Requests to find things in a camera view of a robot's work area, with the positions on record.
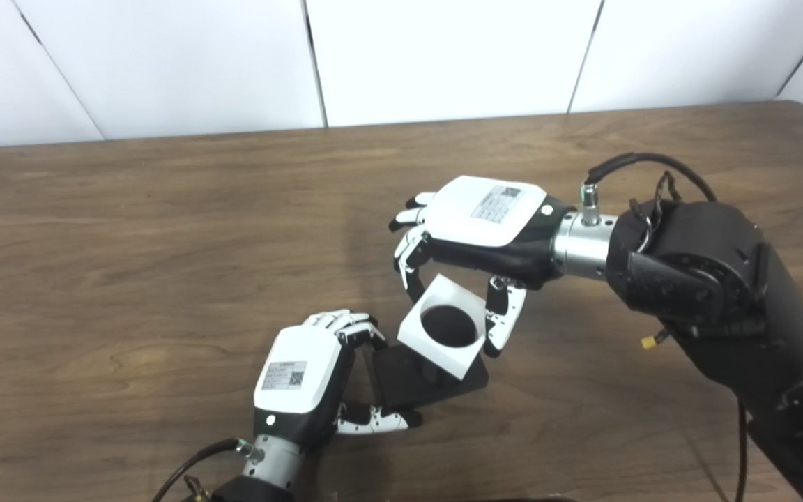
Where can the black peg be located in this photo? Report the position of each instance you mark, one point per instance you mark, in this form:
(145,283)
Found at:
(401,380)

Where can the white square piece with hole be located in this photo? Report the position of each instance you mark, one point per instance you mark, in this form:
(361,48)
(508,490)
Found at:
(443,359)

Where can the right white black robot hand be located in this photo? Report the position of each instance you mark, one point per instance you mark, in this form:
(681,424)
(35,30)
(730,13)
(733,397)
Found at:
(485,209)

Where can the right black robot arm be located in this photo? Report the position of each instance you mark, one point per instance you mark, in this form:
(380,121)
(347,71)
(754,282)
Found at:
(722,293)

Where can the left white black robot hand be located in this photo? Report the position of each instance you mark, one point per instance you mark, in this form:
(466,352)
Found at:
(297,373)

